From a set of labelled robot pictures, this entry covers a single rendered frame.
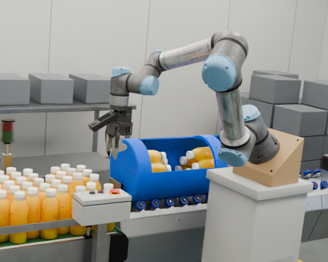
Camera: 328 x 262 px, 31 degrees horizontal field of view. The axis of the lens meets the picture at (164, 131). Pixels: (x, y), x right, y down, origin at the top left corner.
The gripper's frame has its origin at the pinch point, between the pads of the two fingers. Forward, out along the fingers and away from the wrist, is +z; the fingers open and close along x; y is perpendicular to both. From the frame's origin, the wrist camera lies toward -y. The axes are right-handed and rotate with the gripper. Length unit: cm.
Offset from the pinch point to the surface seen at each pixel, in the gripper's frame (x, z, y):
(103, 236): -14.6, 28.0, -7.9
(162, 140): 23.5, 1.2, 38.6
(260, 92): 272, 20, 311
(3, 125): 50, -2, -29
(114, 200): -17.6, 12.7, -5.8
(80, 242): -6.5, 33.0, -13.8
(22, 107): 265, 32, 49
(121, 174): 17.5, 14.5, 15.0
